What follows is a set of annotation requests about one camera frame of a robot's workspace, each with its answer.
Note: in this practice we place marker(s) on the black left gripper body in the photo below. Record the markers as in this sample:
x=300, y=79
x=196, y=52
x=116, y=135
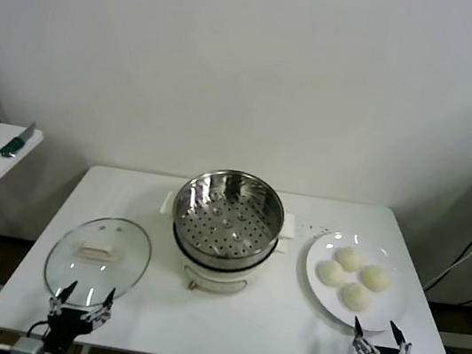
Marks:
x=64, y=325

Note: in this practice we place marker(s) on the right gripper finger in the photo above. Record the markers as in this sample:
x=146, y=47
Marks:
x=360, y=340
x=401, y=347

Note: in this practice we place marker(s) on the cream electric cooking pot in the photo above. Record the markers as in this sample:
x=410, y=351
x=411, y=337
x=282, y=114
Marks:
x=219, y=280

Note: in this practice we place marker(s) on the perforated steel steamer basket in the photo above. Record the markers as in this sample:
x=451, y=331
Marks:
x=227, y=229

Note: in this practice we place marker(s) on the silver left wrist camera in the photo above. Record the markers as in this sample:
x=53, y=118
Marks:
x=29, y=347

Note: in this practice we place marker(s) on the white steamed baozi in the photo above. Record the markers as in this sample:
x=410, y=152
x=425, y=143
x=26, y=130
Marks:
x=355, y=296
x=348, y=257
x=330, y=273
x=375, y=277

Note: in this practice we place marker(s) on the white round plate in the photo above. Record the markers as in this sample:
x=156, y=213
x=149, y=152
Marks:
x=386, y=308

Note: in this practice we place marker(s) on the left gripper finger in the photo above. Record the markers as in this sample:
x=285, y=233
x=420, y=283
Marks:
x=106, y=307
x=61, y=300

